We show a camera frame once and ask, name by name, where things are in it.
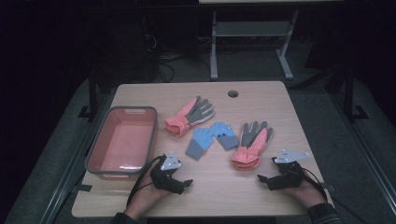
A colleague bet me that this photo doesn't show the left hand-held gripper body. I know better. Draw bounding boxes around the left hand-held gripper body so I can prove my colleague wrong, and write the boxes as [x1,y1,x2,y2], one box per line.
[149,151,185,195]

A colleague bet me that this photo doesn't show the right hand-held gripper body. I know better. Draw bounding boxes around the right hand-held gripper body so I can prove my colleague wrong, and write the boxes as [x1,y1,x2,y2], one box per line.
[271,149,310,191]

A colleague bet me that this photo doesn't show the pink and grey glove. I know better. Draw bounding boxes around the pink and grey glove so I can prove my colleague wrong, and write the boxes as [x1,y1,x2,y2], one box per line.
[229,120,275,172]
[163,95,216,138]

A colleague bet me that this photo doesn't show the pink basket with grey rim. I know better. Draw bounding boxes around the pink basket with grey rim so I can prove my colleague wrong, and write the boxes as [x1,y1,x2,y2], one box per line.
[84,105,159,181]

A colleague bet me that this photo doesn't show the person's left hand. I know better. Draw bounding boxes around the person's left hand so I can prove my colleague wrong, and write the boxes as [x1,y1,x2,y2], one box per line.
[123,169,172,221]

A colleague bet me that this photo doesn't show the person's right hand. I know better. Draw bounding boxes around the person's right hand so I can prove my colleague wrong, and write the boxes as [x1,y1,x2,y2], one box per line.
[283,177,329,209]

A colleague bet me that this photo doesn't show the black tape strip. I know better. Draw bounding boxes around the black tape strip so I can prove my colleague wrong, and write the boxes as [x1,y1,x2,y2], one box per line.
[72,183,93,193]

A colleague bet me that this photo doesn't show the grey metal stand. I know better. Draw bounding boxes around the grey metal stand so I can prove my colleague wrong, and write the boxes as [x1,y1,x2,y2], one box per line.
[209,8,301,82]

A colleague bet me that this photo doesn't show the left hand-held gripper cable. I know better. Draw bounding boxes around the left hand-held gripper cable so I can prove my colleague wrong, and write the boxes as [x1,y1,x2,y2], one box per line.
[125,154,164,208]

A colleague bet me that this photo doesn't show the grey metal rail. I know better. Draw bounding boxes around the grey metal rail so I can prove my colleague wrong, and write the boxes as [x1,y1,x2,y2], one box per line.
[328,91,396,216]
[38,90,117,224]

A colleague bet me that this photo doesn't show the black stand post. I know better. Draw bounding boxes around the black stand post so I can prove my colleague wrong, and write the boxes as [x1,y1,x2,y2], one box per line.
[342,63,370,121]
[77,66,98,119]

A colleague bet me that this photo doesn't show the black floor cables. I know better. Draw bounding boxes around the black floor cables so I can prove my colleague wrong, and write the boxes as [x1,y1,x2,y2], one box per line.
[143,31,213,84]

